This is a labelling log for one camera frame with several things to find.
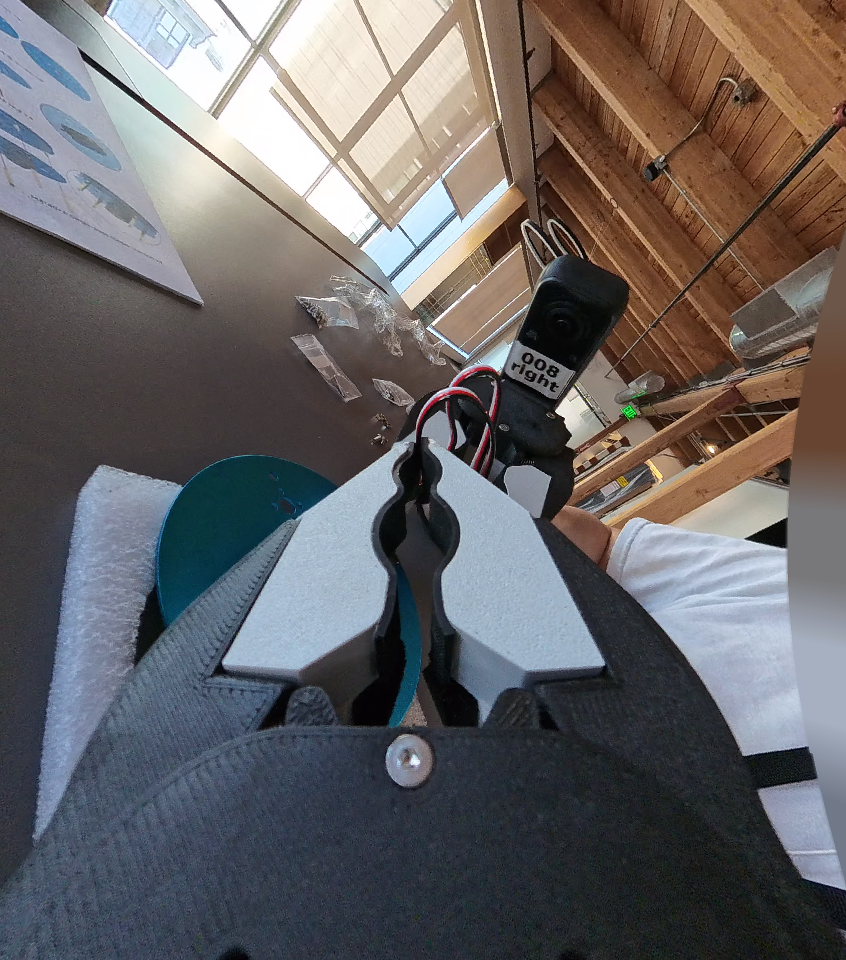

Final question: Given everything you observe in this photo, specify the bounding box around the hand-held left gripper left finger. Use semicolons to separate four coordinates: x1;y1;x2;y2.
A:
220;441;420;725

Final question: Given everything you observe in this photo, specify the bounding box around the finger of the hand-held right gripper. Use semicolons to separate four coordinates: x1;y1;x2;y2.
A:
504;462;553;520
412;414;463;451

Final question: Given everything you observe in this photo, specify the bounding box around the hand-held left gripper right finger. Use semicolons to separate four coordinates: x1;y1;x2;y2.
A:
419;437;609;725

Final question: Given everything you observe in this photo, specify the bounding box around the red white black servo cable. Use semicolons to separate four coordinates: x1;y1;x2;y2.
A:
423;366;504;476

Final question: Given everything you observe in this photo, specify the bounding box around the blue round metal plate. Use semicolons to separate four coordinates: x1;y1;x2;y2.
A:
155;455;424;729

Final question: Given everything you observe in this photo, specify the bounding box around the person's right forearm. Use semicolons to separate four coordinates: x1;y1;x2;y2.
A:
558;506;616;565

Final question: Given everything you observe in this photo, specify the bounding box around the dark grey desk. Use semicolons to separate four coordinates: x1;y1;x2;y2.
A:
0;0;469;946

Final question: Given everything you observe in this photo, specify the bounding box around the crumpled clear plastic bag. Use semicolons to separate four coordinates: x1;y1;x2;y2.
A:
329;275;448;367

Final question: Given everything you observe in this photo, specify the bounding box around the flat clear plastic bag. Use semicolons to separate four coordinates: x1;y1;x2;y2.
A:
289;333;361;404

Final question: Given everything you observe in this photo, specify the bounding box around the clear bag with dark screws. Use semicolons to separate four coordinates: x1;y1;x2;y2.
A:
295;294;358;331

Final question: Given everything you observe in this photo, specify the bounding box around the person in white shirt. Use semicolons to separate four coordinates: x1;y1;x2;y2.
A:
603;517;846;939

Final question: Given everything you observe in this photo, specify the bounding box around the white foam sheet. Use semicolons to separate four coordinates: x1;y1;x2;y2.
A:
33;465;185;841

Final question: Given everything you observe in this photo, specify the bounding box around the black ceiling pipe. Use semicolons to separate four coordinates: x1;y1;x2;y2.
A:
606;52;846;380

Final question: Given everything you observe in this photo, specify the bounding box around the large window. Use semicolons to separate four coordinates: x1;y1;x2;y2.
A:
104;0;515;280

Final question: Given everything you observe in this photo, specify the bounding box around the metal conduit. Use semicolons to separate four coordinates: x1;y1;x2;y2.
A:
644;75;759;183

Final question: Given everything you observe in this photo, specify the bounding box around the folded printed instruction sheet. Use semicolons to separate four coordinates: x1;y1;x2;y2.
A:
0;0;205;306

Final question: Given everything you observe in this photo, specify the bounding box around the white ring ceiling lamp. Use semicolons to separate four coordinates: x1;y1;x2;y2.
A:
525;221;568;265
546;219;586;261

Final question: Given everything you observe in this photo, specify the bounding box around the silver air duct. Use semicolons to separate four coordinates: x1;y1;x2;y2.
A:
729;247;840;363

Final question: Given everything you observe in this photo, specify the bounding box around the black lanyard strap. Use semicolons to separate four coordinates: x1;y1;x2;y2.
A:
749;750;846;933

